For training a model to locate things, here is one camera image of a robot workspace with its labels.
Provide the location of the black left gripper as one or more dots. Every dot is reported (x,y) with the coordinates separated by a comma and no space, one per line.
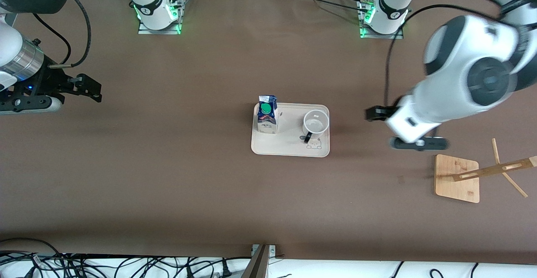
(376,113)

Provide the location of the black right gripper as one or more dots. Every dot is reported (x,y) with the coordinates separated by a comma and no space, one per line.
(47,82)

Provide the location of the blue milk carton green cap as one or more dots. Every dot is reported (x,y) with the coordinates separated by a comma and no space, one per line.
(267,120)

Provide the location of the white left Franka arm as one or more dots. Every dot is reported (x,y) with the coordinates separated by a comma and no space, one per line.
(461,60)

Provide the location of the white tray with bunny print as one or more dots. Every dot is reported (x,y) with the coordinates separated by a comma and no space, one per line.
(289,144)

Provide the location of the wooden mug stand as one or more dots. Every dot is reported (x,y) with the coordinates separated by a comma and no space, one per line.
(457,181)

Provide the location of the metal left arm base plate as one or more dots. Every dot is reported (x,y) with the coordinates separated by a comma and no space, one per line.
(377,35)

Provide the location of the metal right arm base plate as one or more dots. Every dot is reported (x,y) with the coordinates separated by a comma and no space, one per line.
(144,30)

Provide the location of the metal frame post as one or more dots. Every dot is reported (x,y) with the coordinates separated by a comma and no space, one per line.
(260,265)

